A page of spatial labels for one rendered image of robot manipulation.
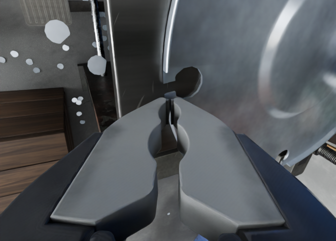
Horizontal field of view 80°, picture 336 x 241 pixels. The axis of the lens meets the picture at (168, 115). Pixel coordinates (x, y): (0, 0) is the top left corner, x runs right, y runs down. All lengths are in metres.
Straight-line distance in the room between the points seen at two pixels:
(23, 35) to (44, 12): 0.21
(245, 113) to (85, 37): 0.79
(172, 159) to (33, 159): 0.44
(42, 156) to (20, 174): 0.08
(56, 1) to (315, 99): 0.67
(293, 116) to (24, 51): 0.87
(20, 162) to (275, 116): 0.65
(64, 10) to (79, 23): 0.18
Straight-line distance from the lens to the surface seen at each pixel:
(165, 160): 0.38
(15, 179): 0.75
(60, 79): 0.95
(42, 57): 0.93
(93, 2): 0.71
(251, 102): 0.19
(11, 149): 0.68
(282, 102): 0.21
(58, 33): 0.25
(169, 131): 0.15
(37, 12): 0.74
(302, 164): 0.43
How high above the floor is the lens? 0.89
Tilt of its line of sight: 51 degrees down
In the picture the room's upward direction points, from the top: 140 degrees clockwise
